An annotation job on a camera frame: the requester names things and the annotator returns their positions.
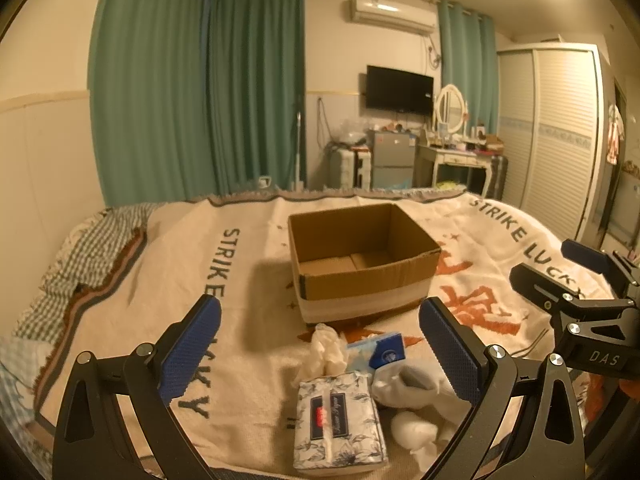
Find white soft cloth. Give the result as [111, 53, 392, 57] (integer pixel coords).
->
[371, 359, 471, 424]

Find cream printed blanket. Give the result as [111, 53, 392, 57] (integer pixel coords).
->
[27, 190, 611, 476]

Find white cotton ball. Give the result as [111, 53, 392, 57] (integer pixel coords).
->
[390, 411, 438, 451]

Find white dressing table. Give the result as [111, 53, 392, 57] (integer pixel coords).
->
[412, 143, 497, 198]

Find checkered bedsheet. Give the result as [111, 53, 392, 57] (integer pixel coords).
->
[1, 203, 158, 469]

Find blue tissue pack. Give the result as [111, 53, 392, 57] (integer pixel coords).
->
[346, 333, 406, 374]

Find white wardrobe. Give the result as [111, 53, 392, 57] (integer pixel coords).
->
[497, 42, 604, 240]

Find open cardboard box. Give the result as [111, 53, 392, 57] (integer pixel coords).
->
[288, 203, 442, 324]

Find grey mini fridge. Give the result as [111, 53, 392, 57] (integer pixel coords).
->
[370, 131, 416, 190]

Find oval vanity mirror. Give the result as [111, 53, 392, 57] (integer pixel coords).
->
[434, 84, 468, 134]

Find floral tissue pack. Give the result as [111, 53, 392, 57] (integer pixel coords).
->
[293, 372, 388, 477]

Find white suitcase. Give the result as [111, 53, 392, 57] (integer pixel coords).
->
[329, 146, 372, 190]

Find crumpled white tissue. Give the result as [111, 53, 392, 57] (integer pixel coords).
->
[292, 323, 348, 387]

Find green curtain right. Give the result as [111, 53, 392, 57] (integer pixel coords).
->
[437, 0, 499, 133]

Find green curtain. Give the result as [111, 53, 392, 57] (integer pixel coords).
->
[88, 0, 305, 206]
[437, 0, 499, 133]

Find white air conditioner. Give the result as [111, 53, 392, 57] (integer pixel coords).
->
[350, 0, 438, 35]

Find green curtain left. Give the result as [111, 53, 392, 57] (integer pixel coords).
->
[88, 0, 305, 206]

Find black wall television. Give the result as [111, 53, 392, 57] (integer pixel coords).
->
[364, 65, 434, 116]

